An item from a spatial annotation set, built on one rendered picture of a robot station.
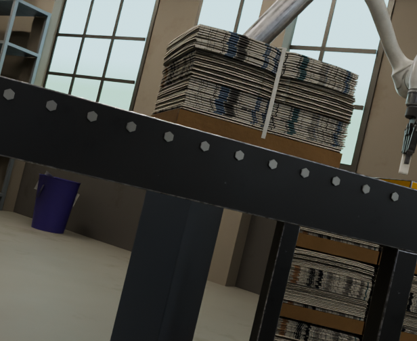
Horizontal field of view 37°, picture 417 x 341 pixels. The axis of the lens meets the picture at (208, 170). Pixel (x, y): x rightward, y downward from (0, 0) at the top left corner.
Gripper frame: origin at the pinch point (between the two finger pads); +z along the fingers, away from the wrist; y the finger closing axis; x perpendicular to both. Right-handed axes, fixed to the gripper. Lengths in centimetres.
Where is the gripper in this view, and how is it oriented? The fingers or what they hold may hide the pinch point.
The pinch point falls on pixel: (405, 164)
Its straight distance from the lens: 228.3
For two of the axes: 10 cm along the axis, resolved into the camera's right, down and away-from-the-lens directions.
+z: -2.3, 9.7, -0.4
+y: 0.3, 0.5, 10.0
